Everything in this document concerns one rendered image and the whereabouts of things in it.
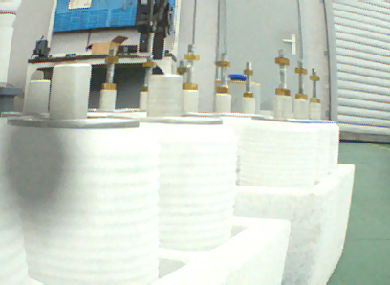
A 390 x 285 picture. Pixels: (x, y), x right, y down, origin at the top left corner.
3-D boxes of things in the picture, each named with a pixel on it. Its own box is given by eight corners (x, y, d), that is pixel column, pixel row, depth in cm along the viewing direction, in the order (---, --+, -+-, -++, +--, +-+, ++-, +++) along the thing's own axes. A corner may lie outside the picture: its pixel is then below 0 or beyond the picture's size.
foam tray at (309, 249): (46, 277, 72) (36, 163, 71) (155, 242, 108) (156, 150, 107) (299, 329, 57) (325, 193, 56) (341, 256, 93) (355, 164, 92)
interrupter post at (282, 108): (281, 123, 64) (282, 95, 64) (269, 122, 66) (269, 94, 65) (295, 124, 65) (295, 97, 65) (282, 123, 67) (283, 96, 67)
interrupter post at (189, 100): (176, 117, 69) (178, 89, 69) (180, 117, 71) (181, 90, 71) (197, 118, 69) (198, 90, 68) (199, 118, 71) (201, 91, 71)
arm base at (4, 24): (-32, 88, 98) (-21, 16, 97) (-17, 89, 108) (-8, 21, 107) (-3, 87, 98) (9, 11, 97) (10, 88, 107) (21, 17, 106)
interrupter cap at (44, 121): (-17, 129, 24) (-16, 117, 24) (53, 126, 31) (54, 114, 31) (87, 138, 21) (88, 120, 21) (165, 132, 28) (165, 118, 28)
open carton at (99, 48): (95, 59, 579) (98, 40, 578) (126, 57, 569) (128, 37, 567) (83, 57, 550) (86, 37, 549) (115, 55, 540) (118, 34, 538)
